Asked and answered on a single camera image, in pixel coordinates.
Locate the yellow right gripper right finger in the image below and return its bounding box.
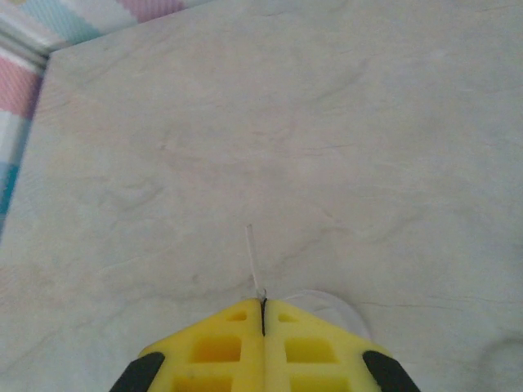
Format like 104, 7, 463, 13
263, 300, 422, 392

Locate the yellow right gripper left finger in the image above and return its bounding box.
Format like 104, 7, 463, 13
109, 298, 266, 392

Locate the aluminium corner post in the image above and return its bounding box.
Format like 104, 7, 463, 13
0, 28, 52, 66

